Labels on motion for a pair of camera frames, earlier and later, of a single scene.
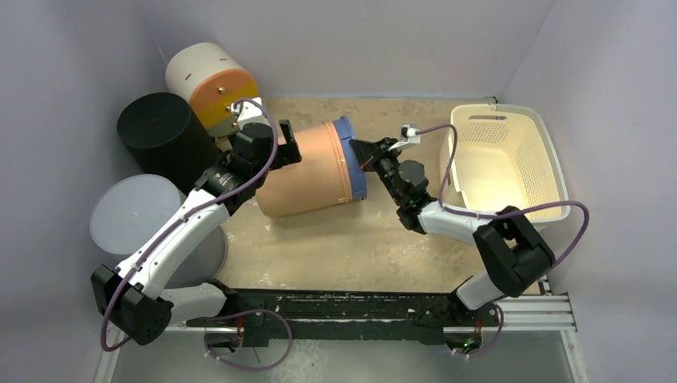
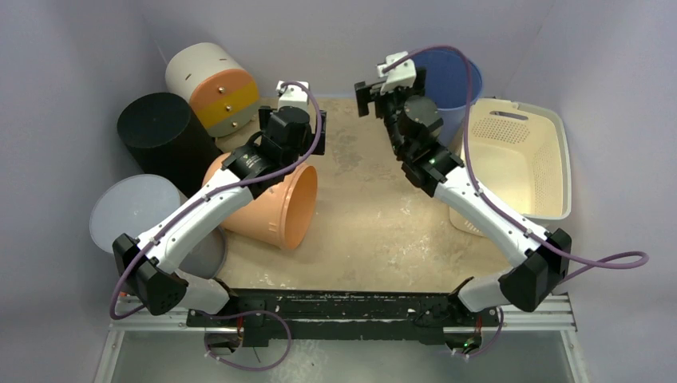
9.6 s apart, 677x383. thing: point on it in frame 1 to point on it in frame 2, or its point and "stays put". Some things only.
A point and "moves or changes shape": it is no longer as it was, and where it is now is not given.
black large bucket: x=164 y=137 stays put
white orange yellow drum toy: x=211 y=80 stays put
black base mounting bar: x=267 y=313 stays put
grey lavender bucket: x=128 y=213 stays put
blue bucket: x=357 y=175 to x=446 y=84
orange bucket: x=319 y=179 moves or changes shape
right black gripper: x=367 y=156 to x=365 y=96
